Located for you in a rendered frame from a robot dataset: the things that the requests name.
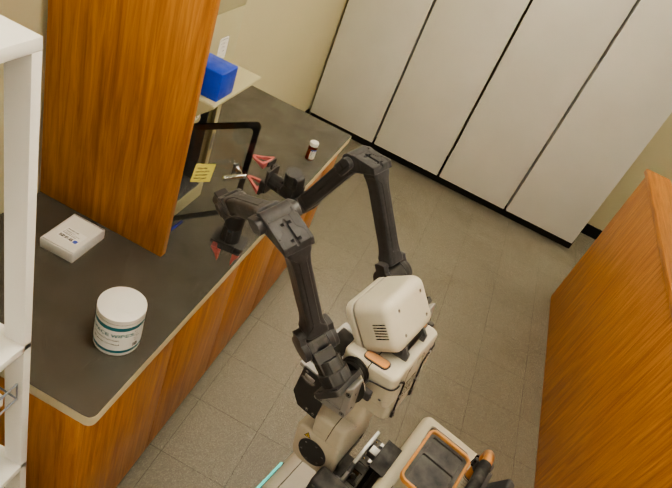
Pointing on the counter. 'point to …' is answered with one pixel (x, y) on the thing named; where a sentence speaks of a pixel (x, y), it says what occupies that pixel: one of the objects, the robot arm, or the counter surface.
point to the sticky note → (202, 172)
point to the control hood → (230, 93)
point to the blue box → (218, 78)
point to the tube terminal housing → (226, 25)
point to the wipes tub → (119, 320)
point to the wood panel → (124, 100)
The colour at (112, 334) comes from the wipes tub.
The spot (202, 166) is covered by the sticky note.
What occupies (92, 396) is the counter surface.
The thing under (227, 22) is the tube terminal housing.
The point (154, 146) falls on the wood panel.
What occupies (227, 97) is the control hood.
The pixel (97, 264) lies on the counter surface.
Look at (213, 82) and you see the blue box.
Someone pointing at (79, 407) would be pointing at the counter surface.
